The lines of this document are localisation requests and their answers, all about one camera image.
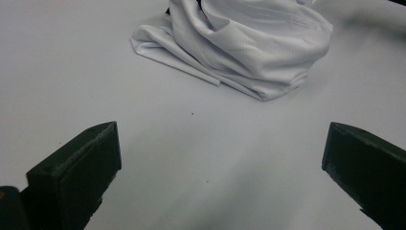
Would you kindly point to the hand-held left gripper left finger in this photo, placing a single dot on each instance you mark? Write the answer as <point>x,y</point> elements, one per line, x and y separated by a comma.
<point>76,172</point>

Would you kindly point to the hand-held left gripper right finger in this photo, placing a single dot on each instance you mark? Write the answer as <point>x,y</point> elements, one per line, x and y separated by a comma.
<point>370,169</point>

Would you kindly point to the white mesh shirt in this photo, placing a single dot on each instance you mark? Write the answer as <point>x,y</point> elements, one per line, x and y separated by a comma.
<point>255,48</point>

